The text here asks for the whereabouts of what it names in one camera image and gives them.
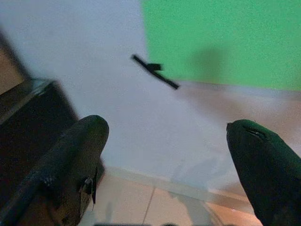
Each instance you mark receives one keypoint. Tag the green wall panel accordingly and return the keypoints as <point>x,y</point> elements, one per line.
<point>223,40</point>

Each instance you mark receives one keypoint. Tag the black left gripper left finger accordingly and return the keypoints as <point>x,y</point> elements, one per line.
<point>70,164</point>

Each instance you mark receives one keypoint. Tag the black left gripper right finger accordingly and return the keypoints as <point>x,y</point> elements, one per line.
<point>265,169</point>

